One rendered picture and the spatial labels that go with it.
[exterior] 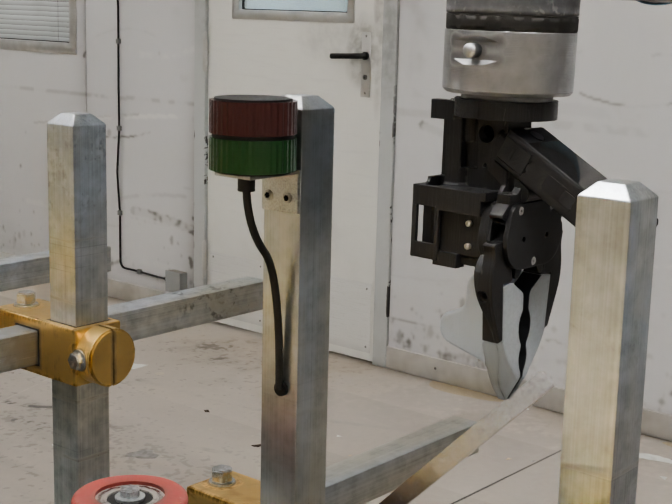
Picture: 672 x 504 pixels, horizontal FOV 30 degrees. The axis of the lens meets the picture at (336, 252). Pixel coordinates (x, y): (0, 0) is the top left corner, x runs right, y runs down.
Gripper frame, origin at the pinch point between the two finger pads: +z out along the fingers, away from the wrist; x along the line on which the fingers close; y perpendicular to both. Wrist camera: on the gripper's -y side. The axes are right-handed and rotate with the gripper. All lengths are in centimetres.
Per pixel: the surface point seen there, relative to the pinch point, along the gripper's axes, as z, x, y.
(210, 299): 3.0, -10.3, 41.5
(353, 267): 66, -262, 227
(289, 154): -16.1, 12.2, 11.1
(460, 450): 5.5, 1.4, 3.4
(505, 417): 2.6, 0.3, 0.4
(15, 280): 5, -5, 66
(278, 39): -12, -261, 266
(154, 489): 7.9, 18.0, 17.8
